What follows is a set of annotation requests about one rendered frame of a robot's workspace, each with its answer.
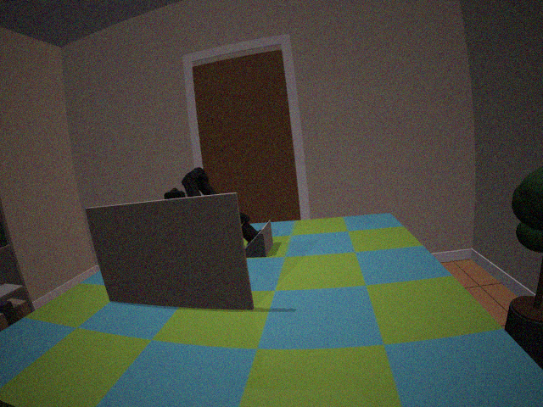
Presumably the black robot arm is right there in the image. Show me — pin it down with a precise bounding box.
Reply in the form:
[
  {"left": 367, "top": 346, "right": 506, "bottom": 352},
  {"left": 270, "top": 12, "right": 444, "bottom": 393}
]
[{"left": 182, "top": 167, "right": 260, "bottom": 245}]

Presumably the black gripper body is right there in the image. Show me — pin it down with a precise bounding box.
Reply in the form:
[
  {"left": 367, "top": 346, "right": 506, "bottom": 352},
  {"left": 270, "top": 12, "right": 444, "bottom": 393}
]
[{"left": 164, "top": 192, "right": 186, "bottom": 199}]

